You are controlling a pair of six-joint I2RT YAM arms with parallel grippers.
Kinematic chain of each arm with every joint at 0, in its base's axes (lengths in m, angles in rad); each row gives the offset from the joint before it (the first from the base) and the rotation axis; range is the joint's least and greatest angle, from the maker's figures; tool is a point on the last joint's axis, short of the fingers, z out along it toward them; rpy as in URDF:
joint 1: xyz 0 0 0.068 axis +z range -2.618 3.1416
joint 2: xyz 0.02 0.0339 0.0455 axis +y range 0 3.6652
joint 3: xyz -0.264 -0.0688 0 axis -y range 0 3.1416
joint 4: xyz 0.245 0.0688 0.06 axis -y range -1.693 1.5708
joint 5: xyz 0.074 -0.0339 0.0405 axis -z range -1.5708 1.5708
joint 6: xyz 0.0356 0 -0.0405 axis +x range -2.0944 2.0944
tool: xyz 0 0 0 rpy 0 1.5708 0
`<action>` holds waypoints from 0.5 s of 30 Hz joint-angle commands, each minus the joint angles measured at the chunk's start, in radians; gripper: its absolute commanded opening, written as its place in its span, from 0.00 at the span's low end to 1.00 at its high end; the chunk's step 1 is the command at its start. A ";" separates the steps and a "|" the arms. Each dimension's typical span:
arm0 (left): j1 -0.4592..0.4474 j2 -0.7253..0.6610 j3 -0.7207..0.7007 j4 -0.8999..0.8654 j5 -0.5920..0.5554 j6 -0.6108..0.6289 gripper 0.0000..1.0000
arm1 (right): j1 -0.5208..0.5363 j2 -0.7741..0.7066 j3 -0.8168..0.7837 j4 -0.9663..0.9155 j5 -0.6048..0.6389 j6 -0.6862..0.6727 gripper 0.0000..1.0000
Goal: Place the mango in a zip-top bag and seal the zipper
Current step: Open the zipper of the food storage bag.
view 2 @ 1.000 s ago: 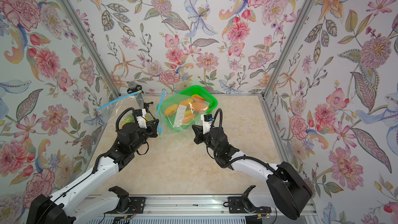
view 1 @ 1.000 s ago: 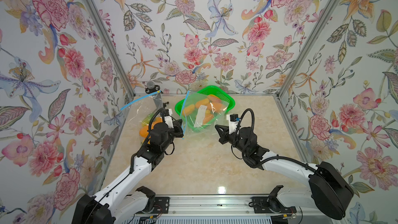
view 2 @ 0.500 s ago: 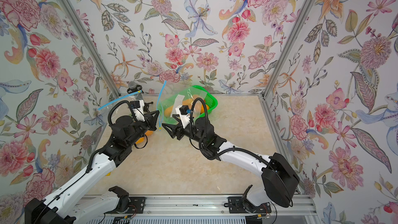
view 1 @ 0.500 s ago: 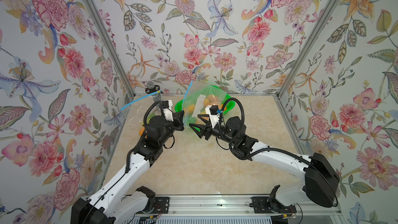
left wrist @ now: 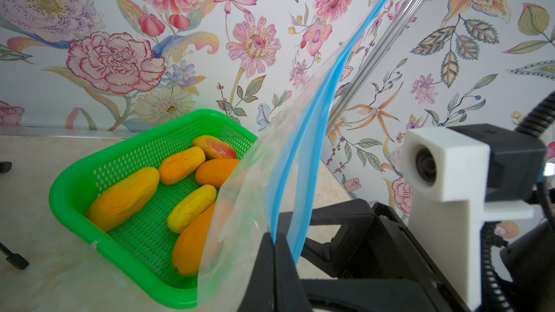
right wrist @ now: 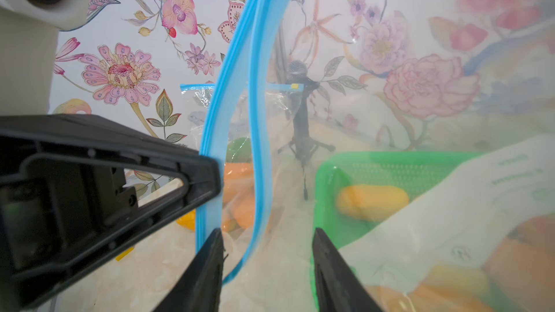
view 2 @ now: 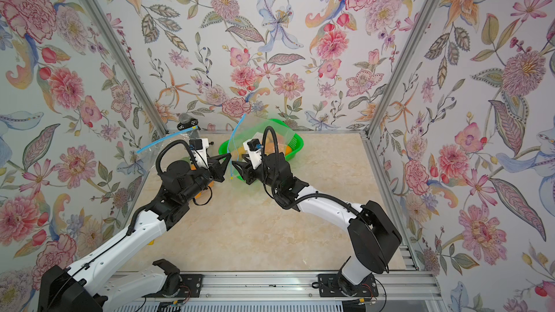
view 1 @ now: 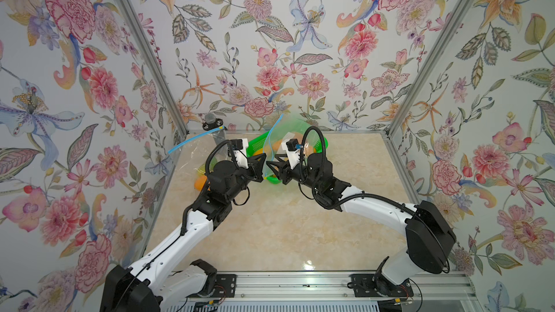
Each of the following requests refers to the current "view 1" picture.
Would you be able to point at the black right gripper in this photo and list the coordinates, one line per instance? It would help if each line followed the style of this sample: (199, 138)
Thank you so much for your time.
(285, 169)

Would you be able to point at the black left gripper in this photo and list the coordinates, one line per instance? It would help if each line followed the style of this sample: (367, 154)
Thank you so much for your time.
(256, 171)

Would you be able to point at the clear zip-top bag blue zipper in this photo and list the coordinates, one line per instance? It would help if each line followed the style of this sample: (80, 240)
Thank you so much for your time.
(189, 156)

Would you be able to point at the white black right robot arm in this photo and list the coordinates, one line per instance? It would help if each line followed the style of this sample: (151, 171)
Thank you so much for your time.
(429, 238)

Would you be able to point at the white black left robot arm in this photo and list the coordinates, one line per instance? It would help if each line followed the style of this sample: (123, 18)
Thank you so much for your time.
(199, 220)

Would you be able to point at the green plastic basket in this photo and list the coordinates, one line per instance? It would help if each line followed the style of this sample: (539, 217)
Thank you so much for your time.
(256, 147)

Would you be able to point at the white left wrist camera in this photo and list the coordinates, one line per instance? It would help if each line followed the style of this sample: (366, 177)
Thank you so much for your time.
(238, 153)

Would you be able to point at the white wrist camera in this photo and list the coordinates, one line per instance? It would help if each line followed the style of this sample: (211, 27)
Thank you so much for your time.
(292, 148)
(238, 153)

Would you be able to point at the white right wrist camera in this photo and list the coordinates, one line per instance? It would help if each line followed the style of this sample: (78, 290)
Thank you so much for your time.
(292, 148)

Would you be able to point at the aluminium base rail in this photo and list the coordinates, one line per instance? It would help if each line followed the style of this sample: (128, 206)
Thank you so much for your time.
(317, 286)

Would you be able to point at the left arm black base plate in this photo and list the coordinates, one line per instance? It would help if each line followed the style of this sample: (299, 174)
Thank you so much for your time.
(217, 286)

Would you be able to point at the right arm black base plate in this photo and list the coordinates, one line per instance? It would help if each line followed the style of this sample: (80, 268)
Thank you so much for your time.
(366, 286)

